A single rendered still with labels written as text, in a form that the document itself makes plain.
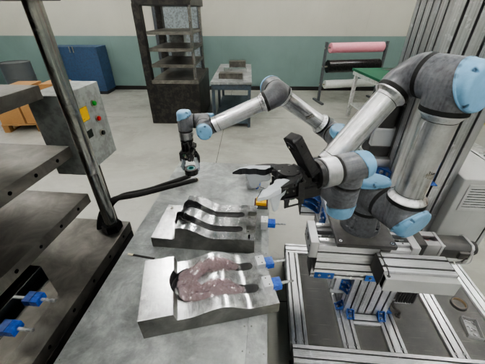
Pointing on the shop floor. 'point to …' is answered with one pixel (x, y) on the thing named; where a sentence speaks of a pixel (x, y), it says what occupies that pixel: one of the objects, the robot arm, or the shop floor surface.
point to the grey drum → (17, 71)
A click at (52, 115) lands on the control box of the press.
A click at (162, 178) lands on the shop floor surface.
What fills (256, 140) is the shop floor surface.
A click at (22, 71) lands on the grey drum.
